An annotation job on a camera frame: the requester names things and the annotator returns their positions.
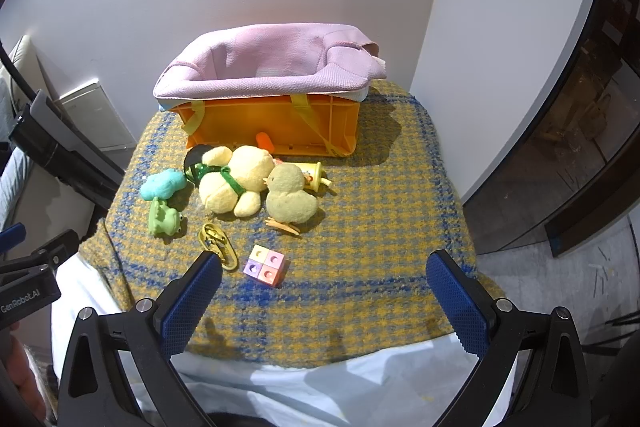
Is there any yellow plush duck green scarf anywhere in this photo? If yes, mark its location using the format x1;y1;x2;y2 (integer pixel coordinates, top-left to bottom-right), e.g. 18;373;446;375
192;132;277;218

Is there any person's left hand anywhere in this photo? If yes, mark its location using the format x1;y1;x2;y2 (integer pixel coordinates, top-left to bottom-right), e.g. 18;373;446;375
0;322;48;413

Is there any pastel cube block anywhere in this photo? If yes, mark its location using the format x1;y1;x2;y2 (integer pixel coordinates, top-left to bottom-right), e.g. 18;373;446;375
243;244;286;287

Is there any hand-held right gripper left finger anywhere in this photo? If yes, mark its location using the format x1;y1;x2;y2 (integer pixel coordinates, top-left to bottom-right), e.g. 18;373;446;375
57;249;223;427

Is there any black round disc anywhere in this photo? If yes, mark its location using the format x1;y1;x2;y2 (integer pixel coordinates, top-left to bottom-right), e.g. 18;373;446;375
183;146;213;185

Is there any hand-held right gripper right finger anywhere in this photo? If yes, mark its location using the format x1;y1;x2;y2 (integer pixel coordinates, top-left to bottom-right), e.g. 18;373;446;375
425;249;593;427

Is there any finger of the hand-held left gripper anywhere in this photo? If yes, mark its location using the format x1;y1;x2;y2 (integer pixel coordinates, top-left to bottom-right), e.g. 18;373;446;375
0;229;81;279
0;223;27;255

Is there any black folded stand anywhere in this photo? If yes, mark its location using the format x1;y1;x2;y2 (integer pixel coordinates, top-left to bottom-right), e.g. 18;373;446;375
9;91;126;210

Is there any yellow blue checked blanket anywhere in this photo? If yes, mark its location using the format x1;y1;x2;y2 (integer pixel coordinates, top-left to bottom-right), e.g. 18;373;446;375
80;79;506;368

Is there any green frog toy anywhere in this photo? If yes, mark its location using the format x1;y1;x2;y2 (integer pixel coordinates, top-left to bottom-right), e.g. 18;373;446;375
148;198;187;238

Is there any yellow plush chick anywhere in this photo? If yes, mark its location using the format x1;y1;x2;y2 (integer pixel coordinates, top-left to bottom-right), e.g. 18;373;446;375
263;163;321;239

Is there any white sheet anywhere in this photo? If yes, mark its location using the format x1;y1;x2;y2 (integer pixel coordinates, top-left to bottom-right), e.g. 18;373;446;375
50;252;511;427

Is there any teal plush toy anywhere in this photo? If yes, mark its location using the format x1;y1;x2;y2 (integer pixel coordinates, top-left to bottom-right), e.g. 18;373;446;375
139;169;187;201

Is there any yellow carabiner clip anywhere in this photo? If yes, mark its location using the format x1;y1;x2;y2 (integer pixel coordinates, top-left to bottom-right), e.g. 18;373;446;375
199;223;240;272

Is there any orange bin with pink liner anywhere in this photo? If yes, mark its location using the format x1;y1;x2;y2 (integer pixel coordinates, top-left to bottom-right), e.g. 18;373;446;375
152;23;388;115

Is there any yellow toy cup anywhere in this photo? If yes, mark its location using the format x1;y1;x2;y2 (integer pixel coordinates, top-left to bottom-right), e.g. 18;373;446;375
287;161;333;198

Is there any orange plastic basket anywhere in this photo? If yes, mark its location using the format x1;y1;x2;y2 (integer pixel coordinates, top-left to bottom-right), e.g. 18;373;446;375
175;89;362;158

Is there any dark glass cabinet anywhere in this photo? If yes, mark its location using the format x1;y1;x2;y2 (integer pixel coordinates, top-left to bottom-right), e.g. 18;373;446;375
462;0;640;258

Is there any beige cushion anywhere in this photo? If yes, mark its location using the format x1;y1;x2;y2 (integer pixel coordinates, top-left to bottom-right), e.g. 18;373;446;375
7;34;61;108

